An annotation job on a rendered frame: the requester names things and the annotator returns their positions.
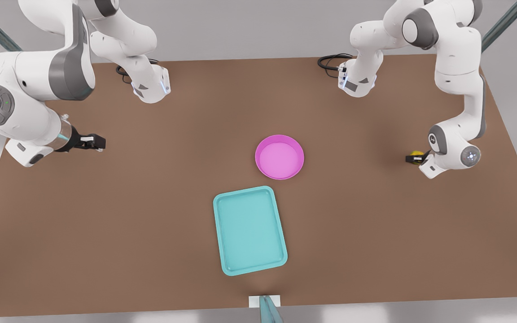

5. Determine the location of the pink round plate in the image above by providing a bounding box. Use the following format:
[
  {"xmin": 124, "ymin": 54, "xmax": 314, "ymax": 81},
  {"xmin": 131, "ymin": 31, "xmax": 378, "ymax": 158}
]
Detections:
[{"xmin": 255, "ymin": 135, "xmax": 305, "ymax": 180}]

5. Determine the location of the teal rectangular tray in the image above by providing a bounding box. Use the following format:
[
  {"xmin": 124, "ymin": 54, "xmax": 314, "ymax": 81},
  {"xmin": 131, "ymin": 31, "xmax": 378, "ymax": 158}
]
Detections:
[{"xmin": 213, "ymin": 185, "xmax": 289, "ymax": 276}]

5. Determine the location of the black cable loop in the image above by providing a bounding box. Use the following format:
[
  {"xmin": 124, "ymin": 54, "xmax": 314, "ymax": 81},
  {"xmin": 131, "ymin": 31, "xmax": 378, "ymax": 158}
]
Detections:
[
  {"xmin": 317, "ymin": 53, "xmax": 354, "ymax": 80},
  {"xmin": 115, "ymin": 58, "xmax": 160, "ymax": 84}
]

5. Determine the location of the white post foot plate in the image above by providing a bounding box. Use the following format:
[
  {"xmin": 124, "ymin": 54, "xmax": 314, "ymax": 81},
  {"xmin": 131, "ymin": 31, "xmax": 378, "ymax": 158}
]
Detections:
[{"xmin": 248, "ymin": 295, "xmax": 282, "ymax": 308}]

